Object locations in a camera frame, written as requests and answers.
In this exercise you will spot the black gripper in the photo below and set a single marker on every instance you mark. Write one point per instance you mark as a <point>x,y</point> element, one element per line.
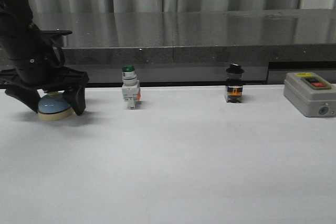
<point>38,62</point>

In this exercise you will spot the grey stone counter ledge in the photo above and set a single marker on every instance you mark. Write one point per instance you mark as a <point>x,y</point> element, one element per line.
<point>253,37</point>

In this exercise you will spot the black selector switch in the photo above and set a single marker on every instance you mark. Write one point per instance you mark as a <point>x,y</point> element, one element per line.
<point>234,83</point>

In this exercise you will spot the green pushbutton switch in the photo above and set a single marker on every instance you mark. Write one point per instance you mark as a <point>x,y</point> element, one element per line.
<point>131,91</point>

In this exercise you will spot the grey on-off switch box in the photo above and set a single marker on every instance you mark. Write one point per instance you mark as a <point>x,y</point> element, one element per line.
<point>310,94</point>

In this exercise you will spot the blue and cream desk bell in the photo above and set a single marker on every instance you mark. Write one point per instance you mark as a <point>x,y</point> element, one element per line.
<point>53,107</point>

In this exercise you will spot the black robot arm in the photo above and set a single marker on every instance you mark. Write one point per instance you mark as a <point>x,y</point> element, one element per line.
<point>17,14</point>

